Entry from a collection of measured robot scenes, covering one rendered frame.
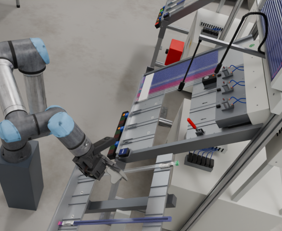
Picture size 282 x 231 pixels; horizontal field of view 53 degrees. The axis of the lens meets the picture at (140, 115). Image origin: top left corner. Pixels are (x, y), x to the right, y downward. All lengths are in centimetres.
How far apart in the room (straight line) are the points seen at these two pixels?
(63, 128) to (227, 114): 65
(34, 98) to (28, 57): 23
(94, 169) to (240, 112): 61
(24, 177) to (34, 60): 71
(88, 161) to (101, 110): 163
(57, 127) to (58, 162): 138
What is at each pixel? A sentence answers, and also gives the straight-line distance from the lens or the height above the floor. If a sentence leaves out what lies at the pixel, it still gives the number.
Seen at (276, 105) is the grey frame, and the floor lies 135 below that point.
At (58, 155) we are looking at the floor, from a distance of 230.
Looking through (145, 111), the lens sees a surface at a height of 78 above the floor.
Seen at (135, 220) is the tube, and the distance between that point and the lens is 104.
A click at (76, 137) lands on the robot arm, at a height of 118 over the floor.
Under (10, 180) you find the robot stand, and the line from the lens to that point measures 179.
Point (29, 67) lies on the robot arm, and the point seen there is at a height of 110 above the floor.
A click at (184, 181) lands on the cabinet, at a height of 62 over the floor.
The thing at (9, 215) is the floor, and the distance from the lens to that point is 212.
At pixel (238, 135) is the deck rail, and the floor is 112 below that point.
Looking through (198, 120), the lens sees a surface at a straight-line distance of 134.
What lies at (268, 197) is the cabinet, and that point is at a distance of 179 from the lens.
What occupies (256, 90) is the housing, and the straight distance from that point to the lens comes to 123.
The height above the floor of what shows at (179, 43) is 78.
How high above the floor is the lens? 193
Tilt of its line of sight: 47 degrees down
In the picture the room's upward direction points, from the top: 17 degrees clockwise
